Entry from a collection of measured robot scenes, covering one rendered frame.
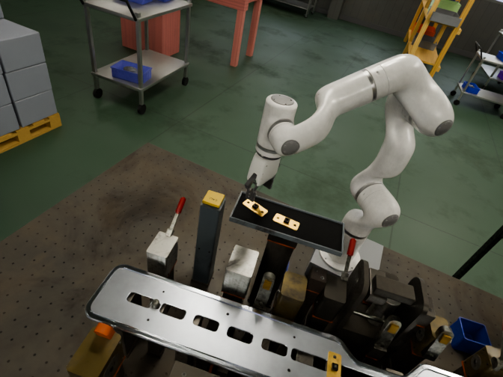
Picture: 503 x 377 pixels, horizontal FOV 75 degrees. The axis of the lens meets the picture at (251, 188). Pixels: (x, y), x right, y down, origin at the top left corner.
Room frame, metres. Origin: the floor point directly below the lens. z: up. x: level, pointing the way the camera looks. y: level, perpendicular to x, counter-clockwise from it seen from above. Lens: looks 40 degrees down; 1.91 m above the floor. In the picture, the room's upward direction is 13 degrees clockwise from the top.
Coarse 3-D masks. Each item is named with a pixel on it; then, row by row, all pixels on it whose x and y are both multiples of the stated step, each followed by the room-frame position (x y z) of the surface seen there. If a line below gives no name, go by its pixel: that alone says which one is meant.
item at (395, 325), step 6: (390, 318) 0.55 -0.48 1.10; (396, 318) 0.55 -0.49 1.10; (384, 324) 0.55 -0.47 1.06; (390, 324) 0.54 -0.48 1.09; (396, 324) 0.54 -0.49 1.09; (384, 330) 0.53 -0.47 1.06; (390, 330) 0.53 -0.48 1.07; (396, 330) 0.53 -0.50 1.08; (378, 336) 0.53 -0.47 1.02; (384, 336) 0.53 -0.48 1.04; (390, 336) 0.53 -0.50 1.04; (378, 342) 0.52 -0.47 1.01; (384, 342) 0.52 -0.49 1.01; (390, 342) 0.52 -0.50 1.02; (384, 348) 0.51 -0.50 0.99
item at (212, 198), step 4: (208, 192) 0.82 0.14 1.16; (212, 192) 0.83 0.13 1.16; (216, 192) 0.83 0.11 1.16; (208, 196) 0.80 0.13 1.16; (212, 196) 0.81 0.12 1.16; (216, 196) 0.81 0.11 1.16; (220, 196) 0.82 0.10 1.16; (224, 196) 0.82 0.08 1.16; (204, 200) 0.78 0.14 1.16; (208, 200) 0.78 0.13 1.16; (212, 200) 0.79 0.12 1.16; (216, 200) 0.79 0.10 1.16; (220, 200) 0.80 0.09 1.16; (208, 204) 0.78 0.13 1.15; (212, 204) 0.77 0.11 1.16; (216, 204) 0.77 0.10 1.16; (220, 204) 0.78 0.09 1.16
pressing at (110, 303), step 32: (128, 288) 0.51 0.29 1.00; (160, 288) 0.53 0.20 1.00; (192, 288) 0.55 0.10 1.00; (96, 320) 0.40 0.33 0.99; (128, 320) 0.41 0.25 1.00; (160, 320) 0.44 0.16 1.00; (192, 320) 0.46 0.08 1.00; (224, 320) 0.48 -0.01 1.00; (256, 320) 0.50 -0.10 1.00; (288, 320) 0.52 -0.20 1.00; (192, 352) 0.37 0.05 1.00; (224, 352) 0.39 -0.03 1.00; (256, 352) 0.41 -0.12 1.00; (288, 352) 0.43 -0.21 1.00; (320, 352) 0.45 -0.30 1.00
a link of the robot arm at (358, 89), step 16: (352, 80) 0.86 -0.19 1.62; (368, 80) 0.86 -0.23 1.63; (320, 96) 0.82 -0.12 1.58; (336, 96) 0.82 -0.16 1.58; (352, 96) 0.83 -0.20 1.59; (368, 96) 0.85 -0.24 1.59; (320, 112) 0.76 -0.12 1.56; (336, 112) 0.81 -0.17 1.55; (272, 128) 0.74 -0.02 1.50; (288, 128) 0.72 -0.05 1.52; (304, 128) 0.72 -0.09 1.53; (320, 128) 0.73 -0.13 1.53; (272, 144) 0.71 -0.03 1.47; (288, 144) 0.69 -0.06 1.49; (304, 144) 0.71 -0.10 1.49
